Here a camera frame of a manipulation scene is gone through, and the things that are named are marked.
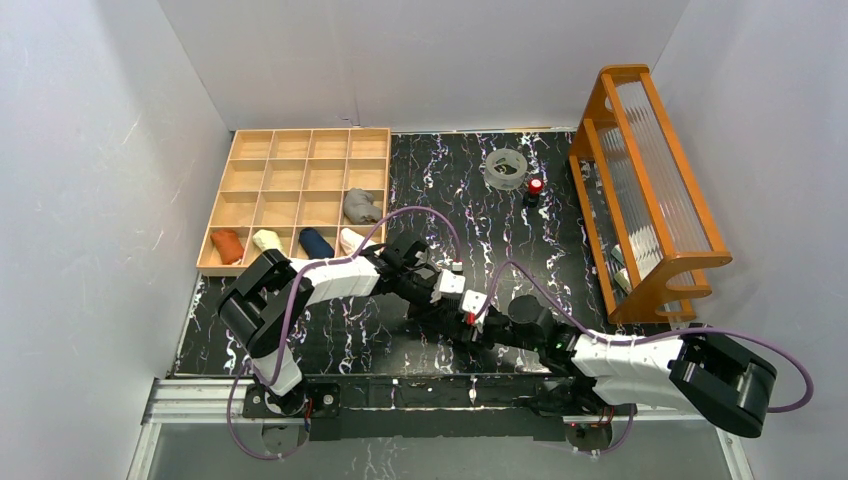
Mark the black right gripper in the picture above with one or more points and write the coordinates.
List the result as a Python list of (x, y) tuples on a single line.
[(477, 325)]

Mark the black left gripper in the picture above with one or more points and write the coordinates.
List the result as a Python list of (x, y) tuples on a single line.
[(437, 305)]

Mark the grey beige underwear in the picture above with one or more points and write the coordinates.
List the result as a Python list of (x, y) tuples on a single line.
[(359, 208)]

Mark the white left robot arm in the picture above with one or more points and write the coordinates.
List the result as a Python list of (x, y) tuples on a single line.
[(262, 304)]

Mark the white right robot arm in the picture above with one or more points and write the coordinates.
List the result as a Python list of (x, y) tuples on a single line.
[(711, 374)]

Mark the rolled white underwear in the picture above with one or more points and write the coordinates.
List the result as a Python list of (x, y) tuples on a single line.
[(349, 240)]

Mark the rolled blue underwear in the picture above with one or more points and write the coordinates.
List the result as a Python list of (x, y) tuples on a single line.
[(314, 244)]

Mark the rolled cream underwear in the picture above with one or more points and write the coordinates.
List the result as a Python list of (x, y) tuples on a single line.
[(266, 240)]

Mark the clear tape roll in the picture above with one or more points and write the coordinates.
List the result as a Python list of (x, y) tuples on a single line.
[(505, 169)]

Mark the rolled orange underwear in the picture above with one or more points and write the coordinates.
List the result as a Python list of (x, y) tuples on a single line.
[(228, 245)]

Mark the wooden compartment tray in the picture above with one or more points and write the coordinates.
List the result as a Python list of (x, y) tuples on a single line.
[(286, 180)]

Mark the red small cap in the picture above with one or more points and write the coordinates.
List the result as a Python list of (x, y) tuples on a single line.
[(534, 187)]

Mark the orange wooden rack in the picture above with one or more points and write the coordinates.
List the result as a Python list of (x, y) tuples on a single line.
[(649, 228)]

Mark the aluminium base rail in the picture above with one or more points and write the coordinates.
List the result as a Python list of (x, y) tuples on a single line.
[(459, 427)]

